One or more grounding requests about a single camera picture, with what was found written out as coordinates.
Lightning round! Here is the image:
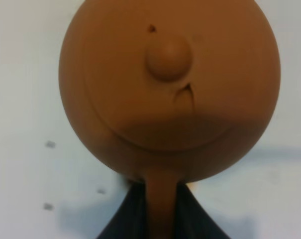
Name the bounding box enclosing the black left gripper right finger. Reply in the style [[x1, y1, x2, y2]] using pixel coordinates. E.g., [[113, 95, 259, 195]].
[[174, 184, 230, 239]]

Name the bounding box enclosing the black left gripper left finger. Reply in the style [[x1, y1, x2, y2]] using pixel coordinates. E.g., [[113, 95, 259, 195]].
[[97, 183, 148, 239]]

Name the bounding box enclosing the brown clay teapot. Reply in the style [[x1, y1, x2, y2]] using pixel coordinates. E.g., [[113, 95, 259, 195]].
[[59, 0, 281, 239]]

